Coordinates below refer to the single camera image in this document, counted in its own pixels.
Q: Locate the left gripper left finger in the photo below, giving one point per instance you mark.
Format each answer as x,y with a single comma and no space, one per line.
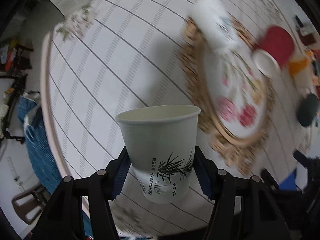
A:
62,218

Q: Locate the blue quilted blanket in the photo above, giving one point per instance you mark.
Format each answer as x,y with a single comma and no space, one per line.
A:
29,112

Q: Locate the dark teal cup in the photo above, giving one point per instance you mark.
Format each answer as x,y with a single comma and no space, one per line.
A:
307,110

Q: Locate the orange and white paper cup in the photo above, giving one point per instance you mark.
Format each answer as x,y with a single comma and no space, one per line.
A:
300,72

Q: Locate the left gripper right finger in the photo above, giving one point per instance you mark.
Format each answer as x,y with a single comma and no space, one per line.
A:
243,208

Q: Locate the white bamboo print paper cup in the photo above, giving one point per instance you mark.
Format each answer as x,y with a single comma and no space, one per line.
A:
161,142

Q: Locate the red ribbed paper cup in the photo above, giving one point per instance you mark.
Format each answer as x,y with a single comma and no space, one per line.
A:
273,51

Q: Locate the patterned white tablecloth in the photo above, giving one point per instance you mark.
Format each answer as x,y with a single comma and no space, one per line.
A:
132,56

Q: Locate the dark wooden chair near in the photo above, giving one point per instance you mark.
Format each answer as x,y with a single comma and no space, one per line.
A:
29,204

